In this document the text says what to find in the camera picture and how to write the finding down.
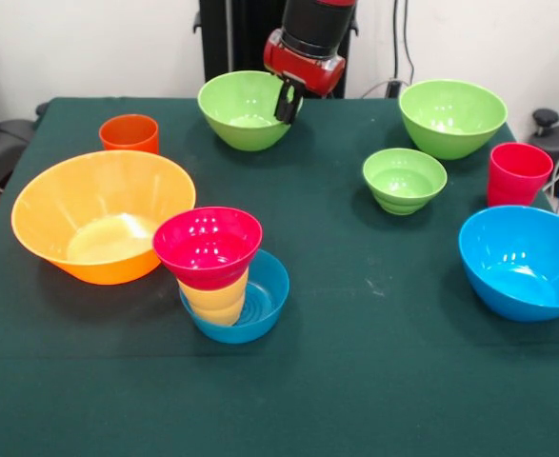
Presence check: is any black round knob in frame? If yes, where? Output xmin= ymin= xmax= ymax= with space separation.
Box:
xmin=531 ymin=108 xmax=559 ymax=138

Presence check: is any small blue plastic bowl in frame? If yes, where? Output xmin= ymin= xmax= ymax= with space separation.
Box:
xmin=179 ymin=248 xmax=290 ymax=345

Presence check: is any large blue plastic bowl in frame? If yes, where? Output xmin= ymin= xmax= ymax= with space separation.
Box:
xmin=458 ymin=205 xmax=559 ymax=324

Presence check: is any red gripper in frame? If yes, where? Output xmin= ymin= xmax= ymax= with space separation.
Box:
xmin=263 ymin=28 xmax=347 ymax=126

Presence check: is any black chair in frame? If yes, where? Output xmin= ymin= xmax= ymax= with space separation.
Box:
xmin=0 ymin=61 xmax=37 ymax=191

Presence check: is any red plastic cup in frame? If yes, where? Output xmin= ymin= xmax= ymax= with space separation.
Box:
xmin=486 ymin=142 xmax=555 ymax=209

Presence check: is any large green plastic bowl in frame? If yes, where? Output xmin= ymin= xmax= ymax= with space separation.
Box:
xmin=196 ymin=70 xmax=304 ymax=153
xmin=398 ymin=79 xmax=509 ymax=161

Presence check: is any small green plastic bowl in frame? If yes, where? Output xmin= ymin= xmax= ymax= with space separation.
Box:
xmin=362 ymin=147 xmax=449 ymax=216

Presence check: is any orange plastic cup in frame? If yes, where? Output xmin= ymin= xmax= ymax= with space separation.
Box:
xmin=98 ymin=113 xmax=160 ymax=156

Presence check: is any grey cable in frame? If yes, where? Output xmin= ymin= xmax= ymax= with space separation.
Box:
xmin=359 ymin=79 xmax=394 ymax=99

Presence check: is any large orange plastic bowl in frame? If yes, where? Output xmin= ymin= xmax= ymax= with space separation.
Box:
xmin=10 ymin=149 xmax=197 ymax=286

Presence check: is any small pink plastic bowl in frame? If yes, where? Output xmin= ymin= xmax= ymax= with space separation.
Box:
xmin=152 ymin=206 xmax=264 ymax=290

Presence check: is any dark green table cloth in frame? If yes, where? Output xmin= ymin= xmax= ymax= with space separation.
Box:
xmin=0 ymin=96 xmax=559 ymax=457

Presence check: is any yellow plastic cup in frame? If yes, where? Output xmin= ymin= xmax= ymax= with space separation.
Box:
xmin=175 ymin=268 xmax=250 ymax=328

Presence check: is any black cable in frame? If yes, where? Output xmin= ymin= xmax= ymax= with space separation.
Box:
xmin=391 ymin=0 xmax=402 ymax=82
xmin=402 ymin=0 xmax=416 ymax=83

